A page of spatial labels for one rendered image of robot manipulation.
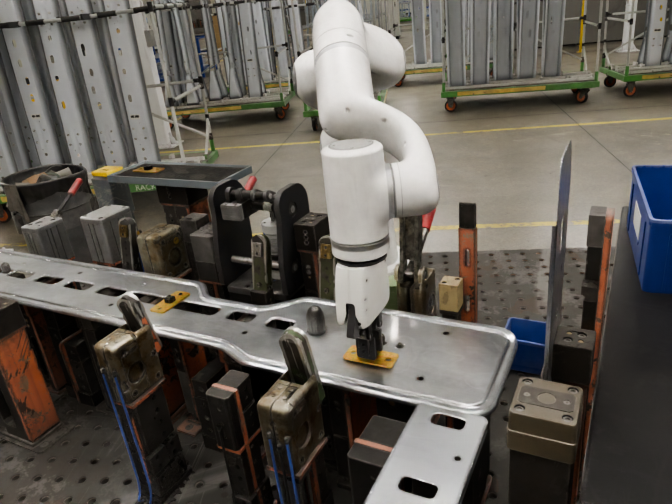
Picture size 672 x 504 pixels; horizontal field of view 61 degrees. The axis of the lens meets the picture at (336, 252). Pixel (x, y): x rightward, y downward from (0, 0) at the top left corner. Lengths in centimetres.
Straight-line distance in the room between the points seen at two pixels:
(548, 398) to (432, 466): 16
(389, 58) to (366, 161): 42
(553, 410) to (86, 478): 93
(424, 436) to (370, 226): 28
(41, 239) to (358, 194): 110
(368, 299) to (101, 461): 75
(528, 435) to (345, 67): 57
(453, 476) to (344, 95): 54
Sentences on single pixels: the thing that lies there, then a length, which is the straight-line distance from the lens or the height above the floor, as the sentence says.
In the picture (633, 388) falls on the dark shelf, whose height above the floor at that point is 103.
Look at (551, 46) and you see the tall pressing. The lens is 823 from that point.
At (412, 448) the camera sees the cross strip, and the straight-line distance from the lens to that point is 77.
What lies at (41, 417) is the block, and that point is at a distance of 145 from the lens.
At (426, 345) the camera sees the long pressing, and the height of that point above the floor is 100.
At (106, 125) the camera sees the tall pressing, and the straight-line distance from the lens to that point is 549.
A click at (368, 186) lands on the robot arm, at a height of 130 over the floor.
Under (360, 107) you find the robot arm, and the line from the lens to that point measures 85.
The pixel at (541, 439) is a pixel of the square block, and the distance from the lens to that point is 75.
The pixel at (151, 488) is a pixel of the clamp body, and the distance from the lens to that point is 120.
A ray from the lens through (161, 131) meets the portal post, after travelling 768.
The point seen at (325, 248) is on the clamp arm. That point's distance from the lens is 110.
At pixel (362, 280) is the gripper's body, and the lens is 80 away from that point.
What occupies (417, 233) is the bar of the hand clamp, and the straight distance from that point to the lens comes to 100.
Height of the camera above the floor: 153
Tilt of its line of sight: 24 degrees down
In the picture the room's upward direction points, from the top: 6 degrees counter-clockwise
